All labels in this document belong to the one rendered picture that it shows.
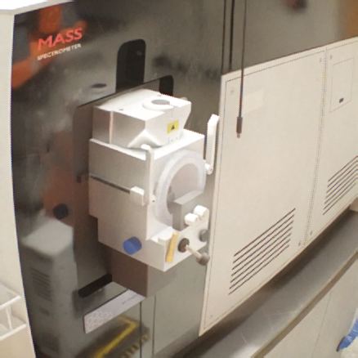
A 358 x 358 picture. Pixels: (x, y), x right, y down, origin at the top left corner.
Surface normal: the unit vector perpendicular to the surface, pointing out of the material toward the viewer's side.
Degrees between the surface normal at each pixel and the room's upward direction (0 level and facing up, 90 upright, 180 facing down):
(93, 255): 90
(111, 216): 90
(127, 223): 90
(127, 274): 90
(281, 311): 0
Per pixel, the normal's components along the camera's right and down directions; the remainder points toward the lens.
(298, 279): 0.05, -0.91
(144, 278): -0.60, 0.31
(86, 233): 0.80, 0.29
